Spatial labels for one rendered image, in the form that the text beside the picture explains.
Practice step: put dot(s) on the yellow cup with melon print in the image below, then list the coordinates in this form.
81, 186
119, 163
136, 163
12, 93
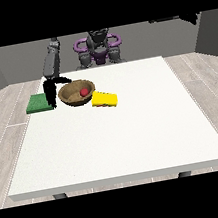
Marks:
104, 99

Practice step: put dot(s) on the brown wooden bowl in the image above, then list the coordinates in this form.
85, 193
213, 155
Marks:
74, 95

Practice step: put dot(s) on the dark table leg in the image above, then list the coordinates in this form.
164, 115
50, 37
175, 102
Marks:
60, 195
184, 174

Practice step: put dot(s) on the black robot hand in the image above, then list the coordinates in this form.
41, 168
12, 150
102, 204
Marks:
191, 17
49, 89

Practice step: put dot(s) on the small red ball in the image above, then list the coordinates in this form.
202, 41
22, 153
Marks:
84, 92

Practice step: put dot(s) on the grey robot trunk purple rings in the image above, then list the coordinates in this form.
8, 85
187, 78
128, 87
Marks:
99, 56

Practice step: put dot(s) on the green square pad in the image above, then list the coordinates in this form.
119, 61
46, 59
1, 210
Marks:
38, 103

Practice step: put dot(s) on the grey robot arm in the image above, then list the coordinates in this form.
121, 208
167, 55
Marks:
51, 63

